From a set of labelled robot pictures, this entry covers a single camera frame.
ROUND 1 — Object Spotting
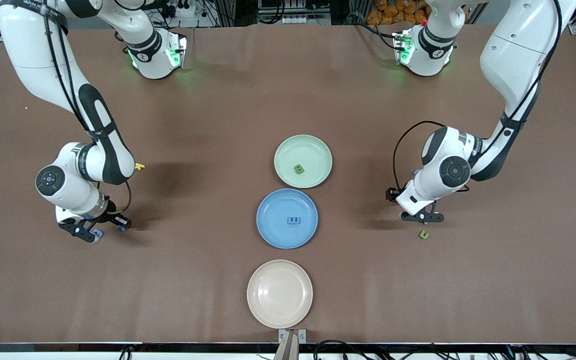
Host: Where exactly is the pale green plate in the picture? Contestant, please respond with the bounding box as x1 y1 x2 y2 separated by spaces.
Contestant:
273 134 333 190

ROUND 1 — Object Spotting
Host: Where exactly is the blue plate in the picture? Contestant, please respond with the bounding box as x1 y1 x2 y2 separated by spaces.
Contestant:
256 188 319 250

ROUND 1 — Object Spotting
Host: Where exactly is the base connector box green light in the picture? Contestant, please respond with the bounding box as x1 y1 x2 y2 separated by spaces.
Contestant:
392 30 415 65
166 33 188 69

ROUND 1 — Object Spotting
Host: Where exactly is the beige plate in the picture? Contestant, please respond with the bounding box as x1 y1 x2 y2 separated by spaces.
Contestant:
246 259 314 330

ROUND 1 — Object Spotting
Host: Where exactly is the orange snack bag pile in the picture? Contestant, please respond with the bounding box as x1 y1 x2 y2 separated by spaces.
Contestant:
366 0 431 26

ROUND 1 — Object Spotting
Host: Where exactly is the long white power strip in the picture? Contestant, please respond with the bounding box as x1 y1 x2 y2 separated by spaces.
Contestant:
282 14 331 26

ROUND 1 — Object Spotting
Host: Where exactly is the white power strip with plugs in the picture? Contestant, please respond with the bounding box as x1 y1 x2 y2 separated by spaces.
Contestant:
165 0 196 18

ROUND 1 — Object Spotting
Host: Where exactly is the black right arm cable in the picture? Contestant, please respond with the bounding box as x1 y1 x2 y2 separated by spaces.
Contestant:
43 0 133 216

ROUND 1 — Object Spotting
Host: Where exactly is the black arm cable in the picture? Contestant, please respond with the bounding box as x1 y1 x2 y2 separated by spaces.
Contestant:
43 0 133 216
392 0 564 193

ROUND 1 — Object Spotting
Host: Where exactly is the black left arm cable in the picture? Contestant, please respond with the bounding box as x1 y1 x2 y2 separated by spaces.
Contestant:
392 0 564 193

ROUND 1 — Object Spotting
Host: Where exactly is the metal mounting bracket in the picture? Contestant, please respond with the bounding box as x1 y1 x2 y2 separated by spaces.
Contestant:
278 328 307 346

